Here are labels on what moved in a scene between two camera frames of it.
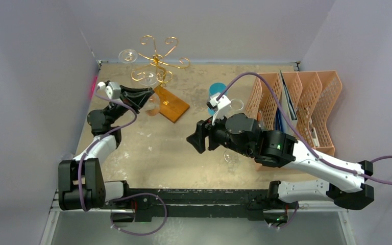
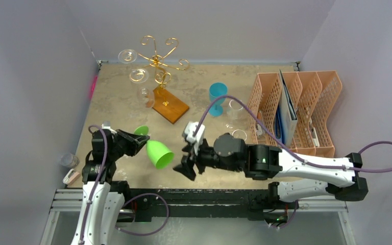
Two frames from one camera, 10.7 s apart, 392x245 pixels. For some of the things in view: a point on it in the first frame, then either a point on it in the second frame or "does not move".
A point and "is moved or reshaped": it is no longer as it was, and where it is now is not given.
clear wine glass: [150, 79] is moved or reshaped
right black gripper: [208, 135] to [193, 159]
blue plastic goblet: [215, 88] does not move
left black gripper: [136, 98] to [135, 145]
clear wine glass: [127, 56] does not move
